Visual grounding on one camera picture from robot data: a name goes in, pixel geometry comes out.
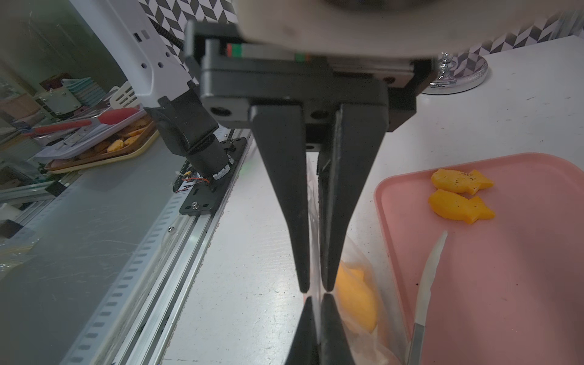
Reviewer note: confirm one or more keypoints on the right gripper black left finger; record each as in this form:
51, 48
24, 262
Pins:
304, 347

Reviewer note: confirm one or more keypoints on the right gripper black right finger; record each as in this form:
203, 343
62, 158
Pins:
334, 347

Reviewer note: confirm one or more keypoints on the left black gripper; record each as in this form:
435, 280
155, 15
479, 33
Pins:
289, 99

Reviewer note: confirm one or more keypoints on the clear resealable bag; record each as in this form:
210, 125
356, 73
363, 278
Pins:
365, 348

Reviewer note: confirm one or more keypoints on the orange cookie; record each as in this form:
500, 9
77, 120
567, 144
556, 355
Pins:
356, 299

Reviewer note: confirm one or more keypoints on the steel tongs with white tips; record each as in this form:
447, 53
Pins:
423, 301

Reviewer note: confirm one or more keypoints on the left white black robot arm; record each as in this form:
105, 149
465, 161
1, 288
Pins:
168, 90

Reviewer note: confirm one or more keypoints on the yellow duck cookie left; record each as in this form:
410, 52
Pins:
459, 182

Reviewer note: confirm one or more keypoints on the yellow duck cookie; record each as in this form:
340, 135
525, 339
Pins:
455, 207
459, 182

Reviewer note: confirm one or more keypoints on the yellow duck cookie right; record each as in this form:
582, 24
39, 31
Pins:
455, 207

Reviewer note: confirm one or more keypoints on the pink plastic tray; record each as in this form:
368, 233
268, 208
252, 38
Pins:
507, 290

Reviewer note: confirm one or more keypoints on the background tray with utensils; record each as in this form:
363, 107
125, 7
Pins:
103, 145

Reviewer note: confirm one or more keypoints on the aluminium front rail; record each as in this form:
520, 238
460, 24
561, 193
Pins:
132, 251

